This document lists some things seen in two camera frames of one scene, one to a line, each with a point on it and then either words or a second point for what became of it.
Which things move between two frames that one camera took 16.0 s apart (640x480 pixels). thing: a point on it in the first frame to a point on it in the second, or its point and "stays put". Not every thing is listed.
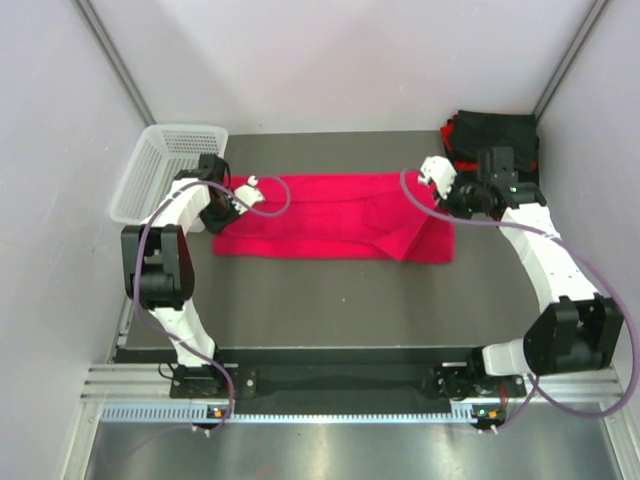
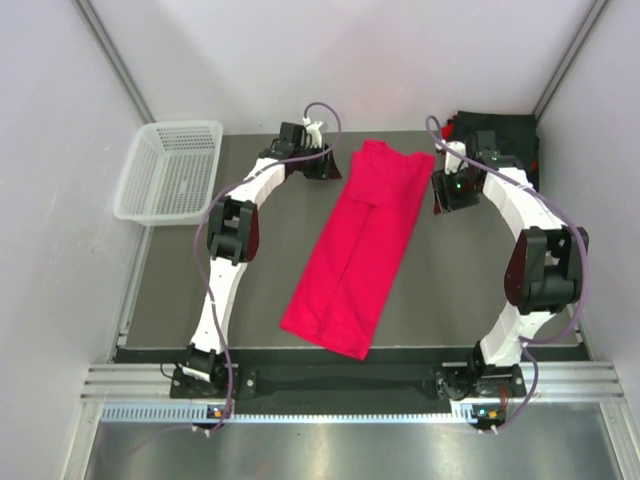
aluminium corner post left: [86, 9] stays put
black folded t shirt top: [476, 130] stays put
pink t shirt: [383, 216] to [349, 278]
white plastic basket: [163, 152] stays put
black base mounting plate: [285, 385] stays put
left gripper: [217, 227] to [326, 170]
